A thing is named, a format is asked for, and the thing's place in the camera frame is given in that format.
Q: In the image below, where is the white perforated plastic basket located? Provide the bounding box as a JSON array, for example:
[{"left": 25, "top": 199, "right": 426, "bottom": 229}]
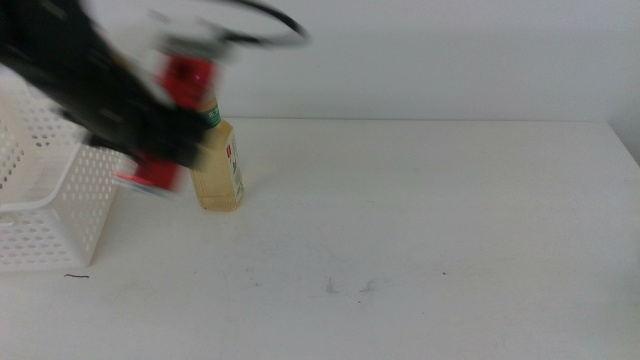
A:
[{"left": 0, "top": 74, "right": 126, "bottom": 274}]

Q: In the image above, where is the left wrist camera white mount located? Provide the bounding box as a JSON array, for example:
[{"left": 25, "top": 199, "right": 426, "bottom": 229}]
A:
[{"left": 149, "top": 19, "right": 236, "bottom": 62}]

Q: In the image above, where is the red soda can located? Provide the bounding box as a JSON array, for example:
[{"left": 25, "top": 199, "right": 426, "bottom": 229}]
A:
[{"left": 113, "top": 53, "right": 219, "bottom": 195}]

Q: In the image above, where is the yellow tea bottle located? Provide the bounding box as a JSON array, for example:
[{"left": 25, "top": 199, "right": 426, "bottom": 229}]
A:
[{"left": 189, "top": 97, "right": 245, "bottom": 213}]

